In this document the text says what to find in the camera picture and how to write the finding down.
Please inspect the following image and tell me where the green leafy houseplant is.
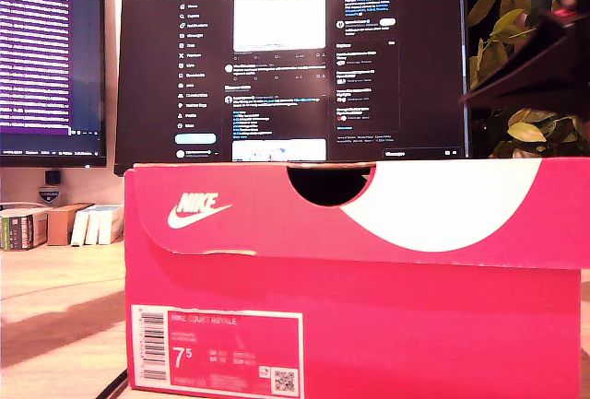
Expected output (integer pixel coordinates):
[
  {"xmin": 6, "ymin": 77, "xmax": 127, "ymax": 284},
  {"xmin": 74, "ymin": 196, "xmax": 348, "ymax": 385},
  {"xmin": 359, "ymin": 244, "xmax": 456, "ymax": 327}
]
[{"xmin": 466, "ymin": 0, "xmax": 590, "ymax": 159}]

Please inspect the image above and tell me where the bottle with blue shield label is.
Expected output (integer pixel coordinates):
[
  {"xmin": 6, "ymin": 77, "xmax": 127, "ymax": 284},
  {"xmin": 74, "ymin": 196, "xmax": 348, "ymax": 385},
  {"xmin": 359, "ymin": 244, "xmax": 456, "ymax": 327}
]
[{"xmin": 38, "ymin": 170, "xmax": 63, "ymax": 206}]

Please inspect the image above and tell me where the white and blue box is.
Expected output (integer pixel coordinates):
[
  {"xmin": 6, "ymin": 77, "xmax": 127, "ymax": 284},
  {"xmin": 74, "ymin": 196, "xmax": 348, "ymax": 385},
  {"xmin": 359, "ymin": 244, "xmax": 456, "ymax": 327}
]
[
  {"xmin": 97, "ymin": 205, "xmax": 124, "ymax": 246},
  {"xmin": 70, "ymin": 207, "xmax": 97, "ymax": 247},
  {"xmin": 85, "ymin": 206, "xmax": 111, "ymax": 246}
]

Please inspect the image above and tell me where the brown cardboard box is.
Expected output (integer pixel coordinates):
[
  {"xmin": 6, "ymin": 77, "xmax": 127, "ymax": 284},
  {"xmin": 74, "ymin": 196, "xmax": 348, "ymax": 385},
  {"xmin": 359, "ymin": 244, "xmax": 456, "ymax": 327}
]
[{"xmin": 45, "ymin": 203, "xmax": 96, "ymax": 247}]

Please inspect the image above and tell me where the green and white box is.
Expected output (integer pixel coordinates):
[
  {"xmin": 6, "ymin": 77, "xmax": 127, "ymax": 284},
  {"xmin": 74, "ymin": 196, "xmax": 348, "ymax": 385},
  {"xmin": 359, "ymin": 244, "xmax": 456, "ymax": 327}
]
[{"xmin": 0, "ymin": 207, "xmax": 50, "ymax": 252}]

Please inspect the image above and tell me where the monitor with purple code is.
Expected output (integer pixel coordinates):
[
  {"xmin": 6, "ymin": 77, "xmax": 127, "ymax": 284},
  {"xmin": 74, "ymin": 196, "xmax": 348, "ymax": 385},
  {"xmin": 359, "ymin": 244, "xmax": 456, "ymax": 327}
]
[{"xmin": 0, "ymin": 0, "xmax": 108, "ymax": 169}]

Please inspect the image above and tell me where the red Nike shoebox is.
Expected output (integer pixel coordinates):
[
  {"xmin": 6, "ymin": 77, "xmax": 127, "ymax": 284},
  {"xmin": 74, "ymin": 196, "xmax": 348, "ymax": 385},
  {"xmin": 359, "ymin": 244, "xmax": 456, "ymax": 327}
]
[{"xmin": 123, "ymin": 157, "xmax": 590, "ymax": 399}]

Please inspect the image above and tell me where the black Huawei monitor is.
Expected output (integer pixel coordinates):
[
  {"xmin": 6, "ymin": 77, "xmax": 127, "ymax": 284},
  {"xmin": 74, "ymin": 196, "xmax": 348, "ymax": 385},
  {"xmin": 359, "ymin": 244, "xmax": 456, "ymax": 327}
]
[{"xmin": 113, "ymin": 0, "xmax": 471, "ymax": 177}]

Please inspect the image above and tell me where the black cable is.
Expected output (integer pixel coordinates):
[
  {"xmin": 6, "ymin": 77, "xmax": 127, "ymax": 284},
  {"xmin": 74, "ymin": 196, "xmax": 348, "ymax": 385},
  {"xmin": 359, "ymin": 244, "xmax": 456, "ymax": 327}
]
[{"xmin": 94, "ymin": 368, "xmax": 129, "ymax": 399}]

